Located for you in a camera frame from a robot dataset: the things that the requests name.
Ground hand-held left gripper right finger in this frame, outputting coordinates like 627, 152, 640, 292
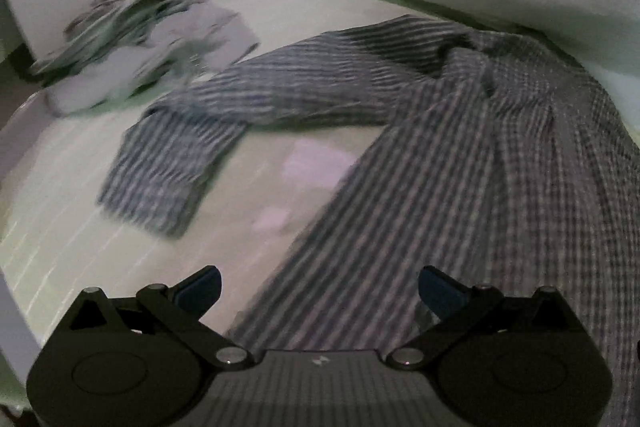
387, 265, 583, 368

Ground blue plaid shirt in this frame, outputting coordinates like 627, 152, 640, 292
97, 14, 640, 427

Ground dark plaid shirt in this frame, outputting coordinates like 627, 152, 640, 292
30, 0, 201, 80

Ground grey zipped garment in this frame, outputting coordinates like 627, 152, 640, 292
47, 1, 261, 118

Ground green grid mat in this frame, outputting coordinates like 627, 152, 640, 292
0, 0, 640, 358

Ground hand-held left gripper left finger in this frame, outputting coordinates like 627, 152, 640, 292
65, 265, 253, 368

